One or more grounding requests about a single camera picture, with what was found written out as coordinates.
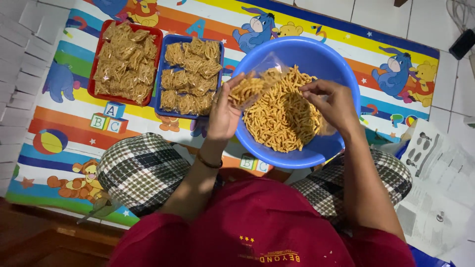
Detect person's plaid sarong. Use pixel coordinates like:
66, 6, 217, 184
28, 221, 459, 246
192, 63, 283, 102
97, 132, 413, 225

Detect person's right hand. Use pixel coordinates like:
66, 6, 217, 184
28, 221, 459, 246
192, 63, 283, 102
298, 79, 360, 133

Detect red plastic tray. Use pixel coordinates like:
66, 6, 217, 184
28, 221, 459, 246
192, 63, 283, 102
87, 20, 164, 107

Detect person's left hand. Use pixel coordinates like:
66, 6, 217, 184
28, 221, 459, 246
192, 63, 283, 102
207, 72, 246, 142

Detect white cable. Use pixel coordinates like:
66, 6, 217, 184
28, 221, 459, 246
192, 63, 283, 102
445, 0, 475, 34

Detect brown wrist bracelet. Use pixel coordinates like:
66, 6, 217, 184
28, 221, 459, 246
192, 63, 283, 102
195, 151, 224, 170

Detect empty clear plastic bags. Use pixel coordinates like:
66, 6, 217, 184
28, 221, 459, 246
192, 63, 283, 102
76, 191, 123, 225

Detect printed paper sheet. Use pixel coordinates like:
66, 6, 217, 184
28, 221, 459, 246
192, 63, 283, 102
395, 118, 475, 260

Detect heap of loose snack sticks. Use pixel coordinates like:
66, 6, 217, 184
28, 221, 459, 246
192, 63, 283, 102
242, 65, 323, 153

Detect round blue plastic basin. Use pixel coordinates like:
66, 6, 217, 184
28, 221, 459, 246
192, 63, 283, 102
231, 36, 361, 170

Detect pile of packed snack bags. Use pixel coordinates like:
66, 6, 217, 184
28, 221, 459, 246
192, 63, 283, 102
93, 22, 159, 105
160, 37, 223, 116

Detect stack of white cardboard boxes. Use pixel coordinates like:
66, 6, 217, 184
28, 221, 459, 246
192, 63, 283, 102
0, 0, 72, 198

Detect black power adapter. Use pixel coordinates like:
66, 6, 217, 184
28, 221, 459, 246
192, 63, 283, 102
448, 28, 475, 61

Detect colourful cartoon play mat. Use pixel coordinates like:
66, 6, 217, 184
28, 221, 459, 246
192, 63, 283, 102
5, 0, 441, 227

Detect blue plastic sheet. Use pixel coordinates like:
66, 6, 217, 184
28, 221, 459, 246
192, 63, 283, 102
408, 244, 458, 267

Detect blue plastic tray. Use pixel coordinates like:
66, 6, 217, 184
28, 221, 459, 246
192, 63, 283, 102
154, 34, 225, 120

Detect clear bag of snack sticks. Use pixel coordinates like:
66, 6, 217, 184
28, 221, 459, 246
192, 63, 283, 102
228, 52, 291, 111

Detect person's red shirt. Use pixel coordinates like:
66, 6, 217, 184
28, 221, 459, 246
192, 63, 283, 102
108, 177, 417, 267

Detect brown wooden board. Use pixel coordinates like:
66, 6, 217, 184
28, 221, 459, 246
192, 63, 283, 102
0, 197, 126, 267

